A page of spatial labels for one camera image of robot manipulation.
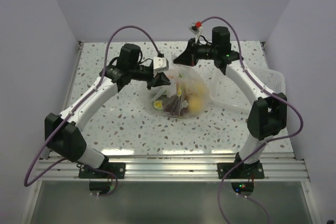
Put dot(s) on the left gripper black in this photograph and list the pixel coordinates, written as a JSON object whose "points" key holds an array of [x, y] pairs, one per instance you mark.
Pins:
{"points": [[159, 79]]}

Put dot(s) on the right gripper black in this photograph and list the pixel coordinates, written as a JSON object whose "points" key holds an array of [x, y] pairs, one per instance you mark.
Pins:
{"points": [[190, 56]]}

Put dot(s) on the red fake grapes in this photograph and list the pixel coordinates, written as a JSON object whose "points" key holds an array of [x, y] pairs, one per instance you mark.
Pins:
{"points": [[173, 107]]}

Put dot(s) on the clear printed plastic bag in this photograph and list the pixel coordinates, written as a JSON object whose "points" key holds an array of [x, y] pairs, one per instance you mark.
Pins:
{"points": [[183, 80]]}

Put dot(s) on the yellow fake pear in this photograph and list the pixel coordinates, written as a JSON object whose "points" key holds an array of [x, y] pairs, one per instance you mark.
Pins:
{"points": [[195, 105]]}

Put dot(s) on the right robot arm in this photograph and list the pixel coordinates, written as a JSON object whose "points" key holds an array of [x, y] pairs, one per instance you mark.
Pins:
{"points": [[268, 114]]}

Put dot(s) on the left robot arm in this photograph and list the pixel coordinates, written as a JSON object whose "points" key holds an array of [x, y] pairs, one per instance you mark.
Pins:
{"points": [[64, 131]]}

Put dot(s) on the white plastic basket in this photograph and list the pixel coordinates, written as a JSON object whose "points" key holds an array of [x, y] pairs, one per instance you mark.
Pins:
{"points": [[236, 91]]}

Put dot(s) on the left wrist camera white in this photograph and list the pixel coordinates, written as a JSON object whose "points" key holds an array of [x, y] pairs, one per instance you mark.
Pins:
{"points": [[160, 64]]}

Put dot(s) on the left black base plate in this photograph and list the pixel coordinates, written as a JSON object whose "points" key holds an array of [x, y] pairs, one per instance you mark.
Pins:
{"points": [[106, 170]]}

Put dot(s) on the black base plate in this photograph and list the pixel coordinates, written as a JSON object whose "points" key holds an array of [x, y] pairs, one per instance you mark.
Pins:
{"points": [[106, 170], [243, 171]]}

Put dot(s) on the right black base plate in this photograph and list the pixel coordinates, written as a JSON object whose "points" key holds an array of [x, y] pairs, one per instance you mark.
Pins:
{"points": [[243, 171]]}

